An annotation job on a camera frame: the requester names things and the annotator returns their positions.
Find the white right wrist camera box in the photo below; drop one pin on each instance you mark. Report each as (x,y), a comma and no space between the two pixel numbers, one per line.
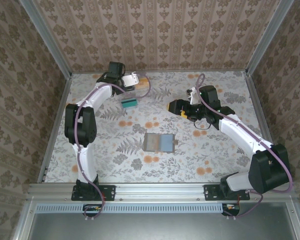
(193,97)

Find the grey metal sheet panel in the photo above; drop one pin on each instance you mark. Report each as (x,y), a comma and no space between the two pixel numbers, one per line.
(160,227)

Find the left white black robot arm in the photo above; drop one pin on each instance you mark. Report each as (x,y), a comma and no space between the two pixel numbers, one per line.
(81,125)

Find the aluminium mounting rail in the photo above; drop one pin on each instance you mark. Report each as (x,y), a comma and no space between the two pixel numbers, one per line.
(160,191)

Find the aluminium frame post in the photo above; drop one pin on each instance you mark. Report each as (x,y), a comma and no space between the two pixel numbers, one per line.
(45,37)
(267,37)

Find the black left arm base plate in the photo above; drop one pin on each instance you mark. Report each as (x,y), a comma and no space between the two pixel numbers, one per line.
(107,192)

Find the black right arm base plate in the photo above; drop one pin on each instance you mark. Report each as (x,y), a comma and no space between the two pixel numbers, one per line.
(211,192)

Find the clear acrylic organizer box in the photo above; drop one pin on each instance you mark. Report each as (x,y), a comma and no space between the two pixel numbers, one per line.
(142,96)

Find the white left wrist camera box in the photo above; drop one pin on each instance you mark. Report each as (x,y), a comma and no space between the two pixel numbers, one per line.
(130,80)

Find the grey folding card holder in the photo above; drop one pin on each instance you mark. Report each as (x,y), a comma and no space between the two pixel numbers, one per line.
(152,143)

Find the teal card with black stripe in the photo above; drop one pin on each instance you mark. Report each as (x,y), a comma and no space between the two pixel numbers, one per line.
(130,103)

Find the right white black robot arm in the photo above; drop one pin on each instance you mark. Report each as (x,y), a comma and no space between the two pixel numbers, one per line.
(267,172)

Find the aluminium table side rail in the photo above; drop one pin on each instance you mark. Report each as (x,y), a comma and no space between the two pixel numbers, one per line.
(65,92)
(255,100)

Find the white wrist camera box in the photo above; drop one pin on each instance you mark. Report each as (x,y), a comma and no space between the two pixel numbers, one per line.
(130,80)
(193,97)

